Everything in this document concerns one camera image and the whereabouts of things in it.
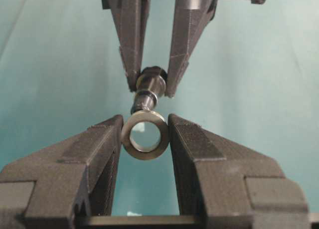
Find silver metal washer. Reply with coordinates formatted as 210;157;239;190
121;110;169;160

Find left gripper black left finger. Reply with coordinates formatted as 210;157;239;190
0;115;123;229

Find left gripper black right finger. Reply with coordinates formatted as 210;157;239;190
168;114;311;229

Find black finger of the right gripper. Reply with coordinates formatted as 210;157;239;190
165;0;217;97
102;0;151;91

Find dark metal stepped shaft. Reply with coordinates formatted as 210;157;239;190
131;66;167;115

